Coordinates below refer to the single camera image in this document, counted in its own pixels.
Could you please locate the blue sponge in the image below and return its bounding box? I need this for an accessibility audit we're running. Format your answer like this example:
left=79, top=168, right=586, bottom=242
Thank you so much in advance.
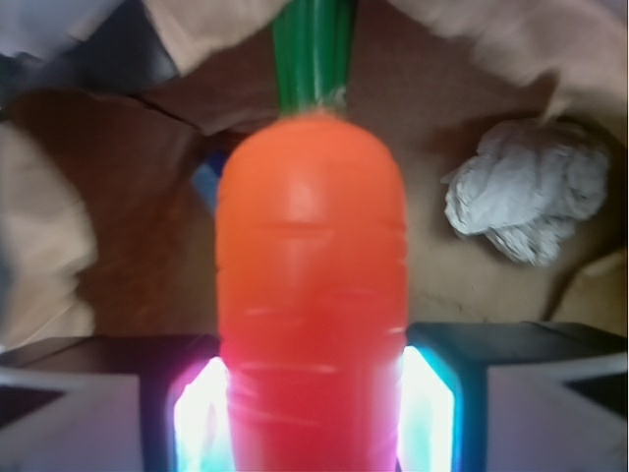
left=192, top=149, right=230, bottom=215

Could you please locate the orange toy carrot green top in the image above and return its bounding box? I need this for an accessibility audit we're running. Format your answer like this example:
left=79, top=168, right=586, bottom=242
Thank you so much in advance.
left=215, top=1, right=408, bottom=471

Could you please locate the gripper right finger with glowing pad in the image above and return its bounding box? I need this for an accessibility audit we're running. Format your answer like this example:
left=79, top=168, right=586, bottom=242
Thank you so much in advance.
left=397, top=322, right=628, bottom=471

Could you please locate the crumpled white paper ball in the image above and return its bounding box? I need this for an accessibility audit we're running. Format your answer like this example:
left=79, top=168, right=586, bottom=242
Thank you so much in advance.
left=442, top=119, right=611, bottom=266

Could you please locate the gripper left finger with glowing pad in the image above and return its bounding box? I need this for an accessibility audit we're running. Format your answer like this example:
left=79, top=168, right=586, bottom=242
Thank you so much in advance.
left=1, top=335, right=231, bottom=471

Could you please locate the brown paper bag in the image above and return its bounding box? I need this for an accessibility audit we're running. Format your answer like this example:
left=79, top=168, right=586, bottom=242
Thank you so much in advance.
left=1, top=1, right=628, bottom=348

